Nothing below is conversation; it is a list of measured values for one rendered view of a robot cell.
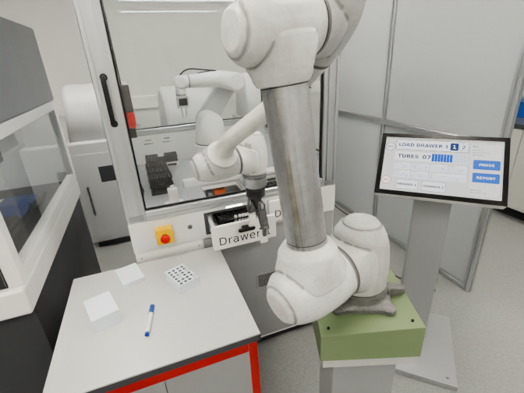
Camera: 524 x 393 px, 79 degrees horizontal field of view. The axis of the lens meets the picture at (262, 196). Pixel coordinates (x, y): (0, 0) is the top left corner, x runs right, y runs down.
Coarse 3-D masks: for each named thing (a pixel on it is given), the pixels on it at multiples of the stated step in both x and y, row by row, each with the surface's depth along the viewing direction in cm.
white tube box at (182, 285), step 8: (184, 264) 133; (168, 272) 129; (176, 272) 129; (184, 272) 128; (192, 272) 128; (168, 280) 128; (176, 280) 124; (184, 280) 124; (192, 280) 124; (176, 288) 123; (184, 288) 122
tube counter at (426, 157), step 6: (426, 156) 147; (432, 156) 146; (438, 156) 146; (444, 156) 145; (450, 156) 144; (456, 156) 143; (462, 156) 142; (468, 156) 141; (444, 162) 144; (450, 162) 143; (456, 162) 142; (462, 162) 141; (468, 162) 140
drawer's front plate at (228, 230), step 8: (272, 216) 142; (224, 224) 136; (232, 224) 136; (240, 224) 137; (248, 224) 139; (272, 224) 143; (216, 232) 134; (224, 232) 136; (232, 232) 137; (240, 232) 139; (248, 232) 140; (256, 232) 142; (272, 232) 145; (216, 240) 136; (224, 240) 137; (232, 240) 139; (240, 240) 140; (248, 240) 142; (256, 240) 143; (216, 248) 137; (224, 248) 139
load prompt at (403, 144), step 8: (400, 144) 153; (408, 144) 152; (416, 144) 150; (424, 144) 149; (432, 144) 148; (440, 144) 147; (448, 144) 146; (456, 144) 144; (464, 144) 143; (464, 152) 142
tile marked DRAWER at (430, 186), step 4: (424, 184) 144; (428, 184) 143; (432, 184) 143; (436, 184) 142; (440, 184) 142; (444, 184) 141; (424, 188) 143; (428, 188) 143; (432, 188) 142; (436, 188) 142; (440, 188) 141; (444, 188) 141; (436, 192) 141; (440, 192) 141; (444, 192) 140
